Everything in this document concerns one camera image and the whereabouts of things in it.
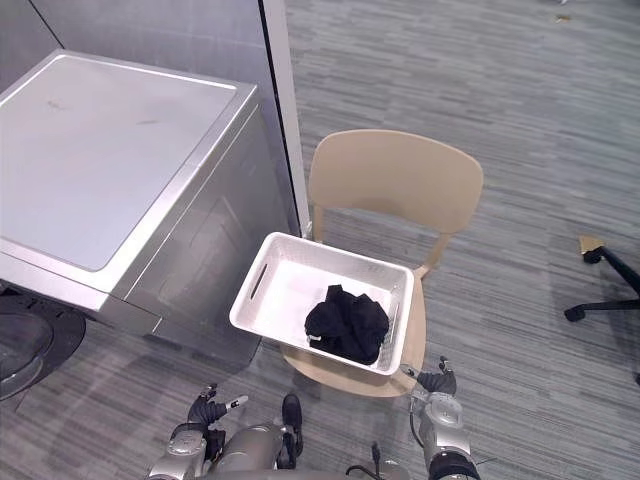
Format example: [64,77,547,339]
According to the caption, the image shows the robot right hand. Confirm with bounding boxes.
[399,355,458,401]

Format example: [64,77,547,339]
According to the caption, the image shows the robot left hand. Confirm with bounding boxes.
[186,383,250,432]

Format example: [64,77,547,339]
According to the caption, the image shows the black clothes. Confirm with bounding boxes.
[304,283,391,366]

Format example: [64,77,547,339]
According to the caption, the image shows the white plastic laundry basket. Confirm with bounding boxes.
[228,231,416,378]

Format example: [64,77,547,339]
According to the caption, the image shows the round washing machine door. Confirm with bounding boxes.
[0,294,87,402]

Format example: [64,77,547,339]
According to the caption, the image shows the silver washing machine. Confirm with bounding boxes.
[0,48,294,362]

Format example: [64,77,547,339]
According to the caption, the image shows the robot silver leg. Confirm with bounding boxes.
[212,423,301,480]

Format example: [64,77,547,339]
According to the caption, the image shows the robot dark foot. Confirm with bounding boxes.
[281,393,305,444]

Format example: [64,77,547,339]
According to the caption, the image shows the black office chair base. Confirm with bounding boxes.
[563,248,640,386]

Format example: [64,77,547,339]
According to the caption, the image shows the beige wooden chair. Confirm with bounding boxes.
[280,128,485,399]

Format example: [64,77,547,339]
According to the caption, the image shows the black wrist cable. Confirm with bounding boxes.
[346,441,401,480]

